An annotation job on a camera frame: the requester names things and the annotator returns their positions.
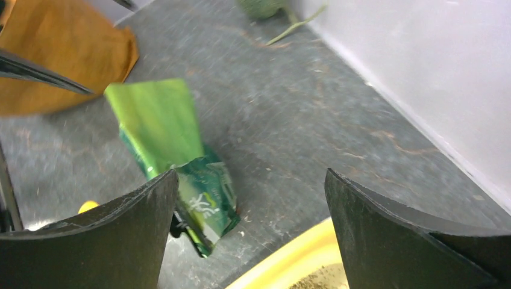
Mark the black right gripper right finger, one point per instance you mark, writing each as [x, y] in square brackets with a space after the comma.
[386, 244]

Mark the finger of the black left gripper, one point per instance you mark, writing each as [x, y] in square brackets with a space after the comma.
[15, 67]

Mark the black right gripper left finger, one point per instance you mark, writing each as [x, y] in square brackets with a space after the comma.
[119, 244]

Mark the orange plastic litter scoop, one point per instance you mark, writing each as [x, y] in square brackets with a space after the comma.
[88, 205]

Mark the black bag clip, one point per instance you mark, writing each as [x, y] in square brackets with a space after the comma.
[179, 225]

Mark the green cat litter bag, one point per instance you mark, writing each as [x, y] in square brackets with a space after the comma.
[158, 124]

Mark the grey cat litter pellets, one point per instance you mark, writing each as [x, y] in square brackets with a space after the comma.
[326, 277]

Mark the yellow plastic litter box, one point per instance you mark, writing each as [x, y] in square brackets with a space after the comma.
[300, 257]

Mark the orange fabric bag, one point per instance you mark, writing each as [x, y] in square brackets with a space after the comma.
[70, 38]

